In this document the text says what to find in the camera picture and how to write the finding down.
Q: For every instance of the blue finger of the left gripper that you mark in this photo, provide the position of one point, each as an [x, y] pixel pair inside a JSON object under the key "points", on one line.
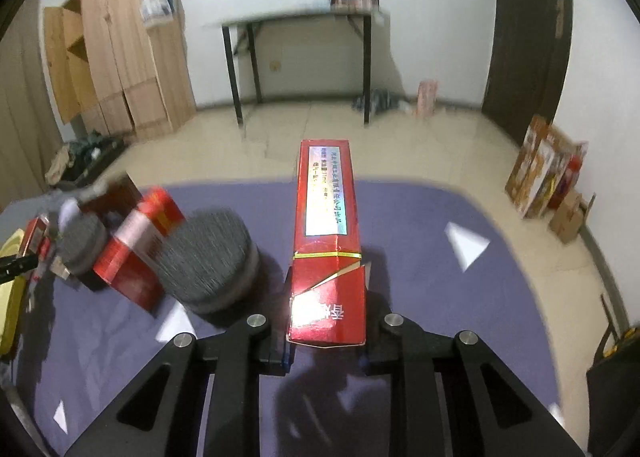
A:
{"points": [[12, 266]]}

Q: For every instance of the dark brown box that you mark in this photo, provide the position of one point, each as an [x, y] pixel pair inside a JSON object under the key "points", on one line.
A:
{"points": [[111, 199]]}

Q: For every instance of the yellow plastic basin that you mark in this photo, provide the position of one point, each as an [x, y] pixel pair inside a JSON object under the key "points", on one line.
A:
{"points": [[11, 295]]}

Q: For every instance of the dark door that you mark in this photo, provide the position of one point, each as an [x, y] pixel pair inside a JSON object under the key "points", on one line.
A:
{"points": [[528, 63]]}

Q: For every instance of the white plastic bag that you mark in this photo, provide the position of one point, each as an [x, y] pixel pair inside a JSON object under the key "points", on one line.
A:
{"points": [[156, 12]]}

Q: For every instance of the plaid cloth on floor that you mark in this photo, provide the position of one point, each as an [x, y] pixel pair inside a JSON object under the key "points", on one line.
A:
{"points": [[382, 101]]}

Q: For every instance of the pink snack bag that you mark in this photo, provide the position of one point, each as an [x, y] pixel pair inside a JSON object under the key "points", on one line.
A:
{"points": [[426, 98]]}

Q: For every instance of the small brown carton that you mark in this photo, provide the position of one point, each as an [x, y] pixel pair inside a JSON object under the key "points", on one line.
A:
{"points": [[571, 216]]}

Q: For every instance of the colourful cardboard box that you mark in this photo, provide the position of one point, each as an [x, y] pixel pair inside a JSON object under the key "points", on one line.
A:
{"points": [[541, 162]]}

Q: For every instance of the beige curtain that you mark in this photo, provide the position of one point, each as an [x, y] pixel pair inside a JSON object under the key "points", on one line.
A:
{"points": [[29, 135]]}

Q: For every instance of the brown checkered small box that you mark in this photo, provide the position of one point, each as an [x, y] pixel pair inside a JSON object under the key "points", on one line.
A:
{"points": [[58, 268]]}

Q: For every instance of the large black sponge puck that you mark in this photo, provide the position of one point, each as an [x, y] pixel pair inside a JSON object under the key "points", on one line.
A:
{"points": [[208, 262]]}

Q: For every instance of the lavender plush toy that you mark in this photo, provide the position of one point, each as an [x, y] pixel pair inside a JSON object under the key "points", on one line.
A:
{"points": [[69, 211]]}

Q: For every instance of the small black sponge puck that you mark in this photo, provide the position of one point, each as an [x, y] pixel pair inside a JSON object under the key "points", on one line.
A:
{"points": [[81, 243]]}

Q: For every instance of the wooden wardrobe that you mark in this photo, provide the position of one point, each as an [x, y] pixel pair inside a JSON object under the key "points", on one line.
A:
{"points": [[111, 74]]}

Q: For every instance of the open black suitcase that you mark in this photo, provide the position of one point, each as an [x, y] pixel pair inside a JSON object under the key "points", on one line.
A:
{"points": [[79, 163]]}

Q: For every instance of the red white cigarette box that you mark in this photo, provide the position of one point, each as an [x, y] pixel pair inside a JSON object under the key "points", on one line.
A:
{"points": [[128, 261]]}

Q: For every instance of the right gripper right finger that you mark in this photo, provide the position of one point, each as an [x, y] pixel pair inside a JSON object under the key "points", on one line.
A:
{"points": [[453, 396]]}

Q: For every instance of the black folding table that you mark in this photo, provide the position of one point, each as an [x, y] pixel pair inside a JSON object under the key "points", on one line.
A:
{"points": [[325, 54]]}

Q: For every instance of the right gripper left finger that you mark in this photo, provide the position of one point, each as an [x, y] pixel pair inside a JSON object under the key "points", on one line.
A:
{"points": [[195, 397]]}

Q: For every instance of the small red toy pack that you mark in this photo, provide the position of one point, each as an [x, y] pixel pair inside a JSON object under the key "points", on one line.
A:
{"points": [[36, 248]]}

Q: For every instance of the shiny red long box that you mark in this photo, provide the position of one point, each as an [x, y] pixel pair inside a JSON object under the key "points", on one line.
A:
{"points": [[328, 278]]}

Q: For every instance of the grey blanket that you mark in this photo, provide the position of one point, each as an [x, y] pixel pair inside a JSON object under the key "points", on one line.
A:
{"points": [[19, 213]]}

